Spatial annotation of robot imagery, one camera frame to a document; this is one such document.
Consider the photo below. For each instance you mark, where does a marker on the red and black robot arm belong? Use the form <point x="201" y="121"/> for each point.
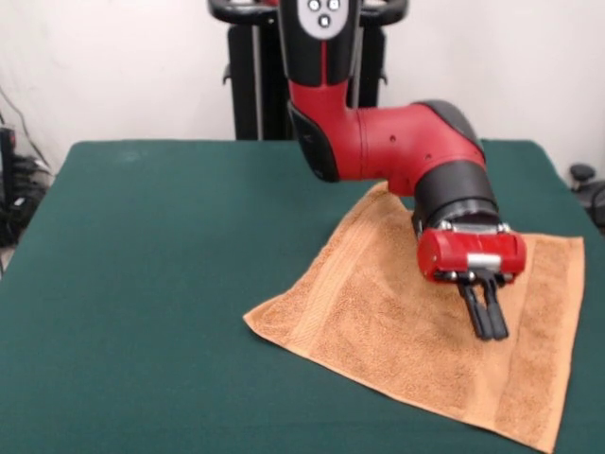
<point x="406" y="142"/>

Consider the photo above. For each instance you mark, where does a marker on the black electronics box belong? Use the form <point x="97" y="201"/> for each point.
<point x="6" y="151"/>

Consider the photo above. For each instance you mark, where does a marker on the dark green table cloth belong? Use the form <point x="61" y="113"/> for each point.
<point x="118" y="307"/>

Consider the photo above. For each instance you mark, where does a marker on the orange terry towel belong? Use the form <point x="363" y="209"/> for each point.
<point x="378" y="321"/>

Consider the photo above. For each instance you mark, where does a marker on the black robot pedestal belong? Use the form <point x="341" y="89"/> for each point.
<point x="246" y="85"/>

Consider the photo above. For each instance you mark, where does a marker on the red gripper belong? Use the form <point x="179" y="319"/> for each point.
<point x="472" y="253"/>

